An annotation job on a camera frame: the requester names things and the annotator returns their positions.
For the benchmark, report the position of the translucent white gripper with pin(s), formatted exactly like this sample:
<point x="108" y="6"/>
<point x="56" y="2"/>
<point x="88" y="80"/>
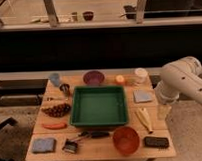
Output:
<point x="163" y="111"/>

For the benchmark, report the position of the black eraser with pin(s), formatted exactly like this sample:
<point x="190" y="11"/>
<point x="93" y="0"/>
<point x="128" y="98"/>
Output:
<point x="158" y="142"/>

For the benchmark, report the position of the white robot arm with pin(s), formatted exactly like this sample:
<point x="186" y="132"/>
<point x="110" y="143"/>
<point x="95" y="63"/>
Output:
<point x="180" y="76"/>

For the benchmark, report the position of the green plastic tray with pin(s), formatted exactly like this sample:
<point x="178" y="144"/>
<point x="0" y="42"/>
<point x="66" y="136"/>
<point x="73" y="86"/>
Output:
<point x="99" y="106"/>

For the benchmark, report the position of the red plastic bowl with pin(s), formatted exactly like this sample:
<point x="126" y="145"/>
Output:
<point x="126" y="140"/>

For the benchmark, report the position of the orange fruit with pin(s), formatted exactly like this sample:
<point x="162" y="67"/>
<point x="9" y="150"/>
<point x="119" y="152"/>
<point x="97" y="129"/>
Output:
<point x="119" y="79"/>

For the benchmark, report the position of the purple bowl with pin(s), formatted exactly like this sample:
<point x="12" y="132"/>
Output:
<point x="93" y="77"/>

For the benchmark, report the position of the wooden table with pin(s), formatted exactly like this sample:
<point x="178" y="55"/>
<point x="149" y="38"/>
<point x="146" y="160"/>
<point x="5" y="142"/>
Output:
<point x="103" y="149"/>

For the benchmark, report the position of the small metal cup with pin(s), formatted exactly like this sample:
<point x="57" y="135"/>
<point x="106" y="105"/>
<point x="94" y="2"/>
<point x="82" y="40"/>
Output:
<point x="65" y="87"/>

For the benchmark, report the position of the black pot on shelf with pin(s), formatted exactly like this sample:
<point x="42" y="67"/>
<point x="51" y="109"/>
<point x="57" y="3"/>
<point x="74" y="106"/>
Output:
<point x="130" y="11"/>

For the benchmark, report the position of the bunch of dark grapes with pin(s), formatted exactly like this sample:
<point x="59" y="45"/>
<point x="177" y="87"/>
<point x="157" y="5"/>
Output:
<point x="57" y="111"/>

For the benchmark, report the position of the light blue cup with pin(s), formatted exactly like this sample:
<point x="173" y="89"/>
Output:
<point x="54" y="79"/>

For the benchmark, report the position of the orange carrot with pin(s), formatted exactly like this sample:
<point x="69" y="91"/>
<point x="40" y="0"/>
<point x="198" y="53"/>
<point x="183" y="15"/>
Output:
<point x="55" y="126"/>

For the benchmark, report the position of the dark bowl on shelf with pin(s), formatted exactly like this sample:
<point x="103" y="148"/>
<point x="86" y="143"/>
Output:
<point x="88" y="15"/>

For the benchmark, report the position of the blue folded cloth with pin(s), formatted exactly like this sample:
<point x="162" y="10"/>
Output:
<point x="44" y="145"/>

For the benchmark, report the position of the small jar on shelf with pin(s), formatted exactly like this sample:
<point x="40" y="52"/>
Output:
<point x="74" y="16"/>

